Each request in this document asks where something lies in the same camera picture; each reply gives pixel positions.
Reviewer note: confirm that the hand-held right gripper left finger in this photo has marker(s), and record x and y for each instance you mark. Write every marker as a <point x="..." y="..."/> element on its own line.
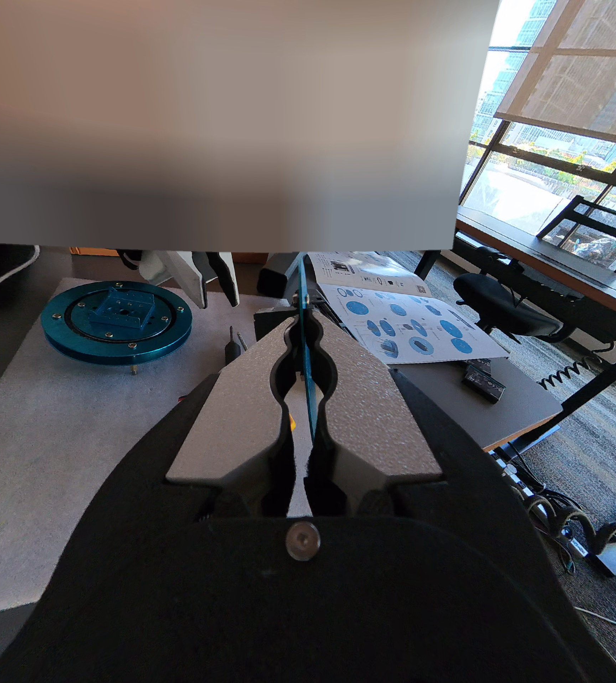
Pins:
<point x="228" y="427"/>

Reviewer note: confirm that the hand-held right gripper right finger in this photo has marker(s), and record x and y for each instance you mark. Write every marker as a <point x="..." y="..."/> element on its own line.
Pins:
<point x="372" y="421"/>

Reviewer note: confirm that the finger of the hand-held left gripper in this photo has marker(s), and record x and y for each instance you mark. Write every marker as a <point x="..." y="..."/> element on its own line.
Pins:
<point x="225" y="277"/>
<point x="185" y="272"/>

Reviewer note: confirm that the black servo motor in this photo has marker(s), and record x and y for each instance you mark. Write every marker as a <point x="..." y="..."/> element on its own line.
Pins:
<point x="270" y="325"/>

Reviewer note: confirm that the thin blue round plate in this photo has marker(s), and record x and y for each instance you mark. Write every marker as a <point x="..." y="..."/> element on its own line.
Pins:
<point x="310" y="395"/>

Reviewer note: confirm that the blue round turntable base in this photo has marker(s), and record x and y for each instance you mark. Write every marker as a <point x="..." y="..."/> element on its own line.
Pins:
<point x="68" y="320"/>

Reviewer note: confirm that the dark grey case sleeve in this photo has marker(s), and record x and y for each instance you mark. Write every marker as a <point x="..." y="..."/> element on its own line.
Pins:
<point x="276" y="277"/>

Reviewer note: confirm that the black electric screwdriver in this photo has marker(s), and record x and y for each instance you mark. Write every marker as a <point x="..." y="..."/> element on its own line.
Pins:
<point x="231" y="352"/>

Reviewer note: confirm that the open instruction manual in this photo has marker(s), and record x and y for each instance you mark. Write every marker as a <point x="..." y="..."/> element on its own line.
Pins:
<point x="420" y="331"/>

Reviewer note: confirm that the small black box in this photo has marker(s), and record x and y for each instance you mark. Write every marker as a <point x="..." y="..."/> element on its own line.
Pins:
<point x="484" y="387"/>
<point x="479" y="365"/>

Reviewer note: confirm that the white power strip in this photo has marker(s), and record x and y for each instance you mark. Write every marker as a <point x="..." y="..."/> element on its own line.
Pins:
<point x="516" y="475"/>

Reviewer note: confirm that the black office stool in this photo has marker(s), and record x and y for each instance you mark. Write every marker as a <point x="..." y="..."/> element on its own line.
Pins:
<point x="500" y="304"/>

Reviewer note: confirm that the grey foam mat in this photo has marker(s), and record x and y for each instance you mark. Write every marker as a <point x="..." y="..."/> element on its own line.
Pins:
<point x="46" y="453"/>

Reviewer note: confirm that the long dark window counter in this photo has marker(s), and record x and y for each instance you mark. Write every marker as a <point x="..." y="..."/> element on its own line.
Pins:
<point x="579" y="272"/>

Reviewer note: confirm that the large black framed window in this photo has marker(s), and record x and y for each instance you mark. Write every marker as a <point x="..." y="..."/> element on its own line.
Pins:
<point x="526" y="181"/>

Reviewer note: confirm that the brown roller blind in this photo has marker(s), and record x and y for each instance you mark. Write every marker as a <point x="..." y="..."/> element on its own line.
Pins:
<point x="579" y="69"/>

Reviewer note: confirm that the black metal frame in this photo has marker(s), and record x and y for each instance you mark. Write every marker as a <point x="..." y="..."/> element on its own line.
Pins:
<point x="585" y="213"/>

